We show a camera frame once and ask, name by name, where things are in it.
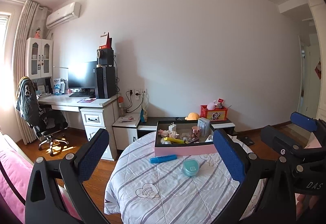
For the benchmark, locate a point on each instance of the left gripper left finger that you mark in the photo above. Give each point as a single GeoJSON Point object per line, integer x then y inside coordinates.
{"type": "Point", "coordinates": [44, 203]}

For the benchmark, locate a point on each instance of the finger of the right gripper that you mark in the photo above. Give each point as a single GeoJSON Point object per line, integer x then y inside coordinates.
{"type": "Point", "coordinates": [304, 122]}
{"type": "Point", "coordinates": [279, 142]}

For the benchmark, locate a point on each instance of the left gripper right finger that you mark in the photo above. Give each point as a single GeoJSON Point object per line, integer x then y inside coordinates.
{"type": "Point", "coordinates": [246, 168]}

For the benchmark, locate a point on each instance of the teal round case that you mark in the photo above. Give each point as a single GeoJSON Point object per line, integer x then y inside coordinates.
{"type": "Point", "coordinates": [190, 167]}

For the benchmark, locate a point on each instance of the clear plastic box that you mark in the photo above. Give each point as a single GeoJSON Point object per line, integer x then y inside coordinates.
{"type": "Point", "coordinates": [204, 125]}

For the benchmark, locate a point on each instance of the rose gold round jar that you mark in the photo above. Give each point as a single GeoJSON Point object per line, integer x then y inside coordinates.
{"type": "Point", "coordinates": [195, 132]}

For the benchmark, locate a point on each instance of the yellow green tube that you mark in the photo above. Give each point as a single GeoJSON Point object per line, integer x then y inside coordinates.
{"type": "Point", "coordinates": [173, 140]}

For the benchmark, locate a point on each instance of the pink storage box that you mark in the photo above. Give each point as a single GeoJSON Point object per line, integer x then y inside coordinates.
{"type": "Point", "coordinates": [200, 146]}

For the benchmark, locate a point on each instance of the white power adapter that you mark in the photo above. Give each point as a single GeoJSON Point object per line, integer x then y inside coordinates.
{"type": "Point", "coordinates": [172, 127]}

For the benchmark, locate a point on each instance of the small baby doll figure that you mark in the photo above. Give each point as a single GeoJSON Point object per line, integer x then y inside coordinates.
{"type": "Point", "coordinates": [167, 133]}

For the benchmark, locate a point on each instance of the black bathroom scale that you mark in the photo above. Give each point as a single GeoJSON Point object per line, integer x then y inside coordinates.
{"type": "Point", "coordinates": [246, 140]}

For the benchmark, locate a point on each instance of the pink pillow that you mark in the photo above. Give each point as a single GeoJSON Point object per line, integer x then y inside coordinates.
{"type": "Point", "coordinates": [18, 168]}

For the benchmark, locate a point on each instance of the red cartoon storage box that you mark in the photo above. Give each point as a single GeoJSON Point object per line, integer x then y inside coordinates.
{"type": "Point", "coordinates": [218, 114]}

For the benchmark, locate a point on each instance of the pink plush toy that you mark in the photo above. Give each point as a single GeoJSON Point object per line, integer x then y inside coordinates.
{"type": "Point", "coordinates": [211, 106]}

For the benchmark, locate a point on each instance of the yellow octopus plush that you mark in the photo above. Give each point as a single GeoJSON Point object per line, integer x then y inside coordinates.
{"type": "Point", "coordinates": [192, 116]}

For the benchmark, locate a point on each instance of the black office chair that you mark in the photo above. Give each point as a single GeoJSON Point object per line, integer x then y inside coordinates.
{"type": "Point", "coordinates": [45, 123]}

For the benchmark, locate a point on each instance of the white desk with drawers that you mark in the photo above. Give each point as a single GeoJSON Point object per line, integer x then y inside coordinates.
{"type": "Point", "coordinates": [95, 114]}

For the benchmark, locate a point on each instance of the black white tv cabinet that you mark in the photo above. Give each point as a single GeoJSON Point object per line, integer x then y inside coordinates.
{"type": "Point", "coordinates": [150, 125]}

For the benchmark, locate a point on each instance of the blue snack bag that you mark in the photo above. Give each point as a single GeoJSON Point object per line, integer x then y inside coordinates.
{"type": "Point", "coordinates": [143, 115]}

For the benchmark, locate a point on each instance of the orange cap bottle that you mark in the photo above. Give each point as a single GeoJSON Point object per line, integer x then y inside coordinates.
{"type": "Point", "coordinates": [121, 108]}

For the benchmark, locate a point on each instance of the black computer monitor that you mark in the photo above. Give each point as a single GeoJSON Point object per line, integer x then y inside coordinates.
{"type": "Point", "coordinates": [82, 75]}

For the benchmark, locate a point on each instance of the black computer tower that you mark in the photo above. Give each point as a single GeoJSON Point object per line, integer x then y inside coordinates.
{"type": "Point", "coordinates": [105, 82]}

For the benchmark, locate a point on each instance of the white glass-door cabinet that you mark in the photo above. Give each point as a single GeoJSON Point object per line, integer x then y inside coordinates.
{"type": "Point", "coordinates": [38, 58]}

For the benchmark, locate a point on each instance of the black speaker box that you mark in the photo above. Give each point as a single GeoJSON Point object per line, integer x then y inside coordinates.
{"type": "Point", "coordinates": [105, 57]}

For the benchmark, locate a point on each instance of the white air conditioner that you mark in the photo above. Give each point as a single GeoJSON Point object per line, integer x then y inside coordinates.
{"type": "Point", "coordinates": [64, 14]}

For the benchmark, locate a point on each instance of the wall power sockets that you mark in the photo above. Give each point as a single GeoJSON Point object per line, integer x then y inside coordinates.
{"type": "Point", "coordinates": [136, 94]}

